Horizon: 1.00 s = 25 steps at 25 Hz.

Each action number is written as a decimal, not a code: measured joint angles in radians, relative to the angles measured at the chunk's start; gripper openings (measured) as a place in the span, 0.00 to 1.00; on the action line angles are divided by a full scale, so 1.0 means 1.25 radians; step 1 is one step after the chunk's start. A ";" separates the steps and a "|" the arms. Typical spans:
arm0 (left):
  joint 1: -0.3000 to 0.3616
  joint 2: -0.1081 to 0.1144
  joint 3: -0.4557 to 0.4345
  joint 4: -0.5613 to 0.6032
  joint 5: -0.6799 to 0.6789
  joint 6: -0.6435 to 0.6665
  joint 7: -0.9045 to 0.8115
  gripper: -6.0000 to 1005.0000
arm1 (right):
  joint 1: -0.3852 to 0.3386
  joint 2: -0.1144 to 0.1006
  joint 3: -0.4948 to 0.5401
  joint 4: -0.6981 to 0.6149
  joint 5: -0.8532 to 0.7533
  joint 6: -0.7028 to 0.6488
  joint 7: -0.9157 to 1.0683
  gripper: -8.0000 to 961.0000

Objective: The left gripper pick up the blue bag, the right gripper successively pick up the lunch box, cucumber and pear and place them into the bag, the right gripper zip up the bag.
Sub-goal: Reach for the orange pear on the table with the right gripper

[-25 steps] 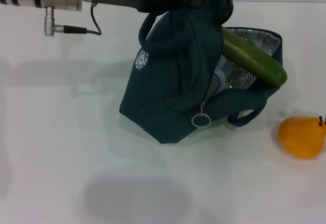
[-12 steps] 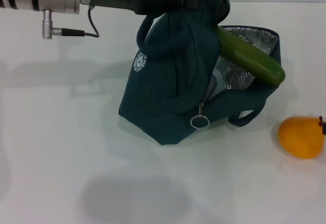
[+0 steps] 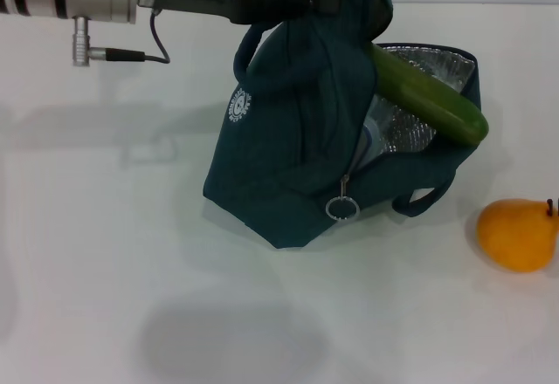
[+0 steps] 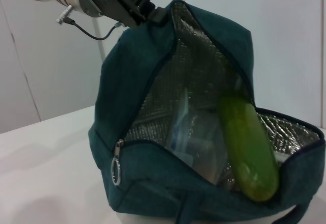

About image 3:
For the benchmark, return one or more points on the orange yellow pear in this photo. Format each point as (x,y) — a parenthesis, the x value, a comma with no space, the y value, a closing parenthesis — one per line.
(515,235)

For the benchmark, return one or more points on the dark teal insulated lunch bag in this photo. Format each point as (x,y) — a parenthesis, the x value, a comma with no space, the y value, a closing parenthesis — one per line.
(284,139)

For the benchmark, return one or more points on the green cucumber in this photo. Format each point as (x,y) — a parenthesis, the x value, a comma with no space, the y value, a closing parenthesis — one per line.
(428,96)

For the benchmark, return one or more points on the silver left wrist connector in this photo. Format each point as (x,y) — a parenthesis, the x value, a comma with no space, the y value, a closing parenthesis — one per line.
(81,39)

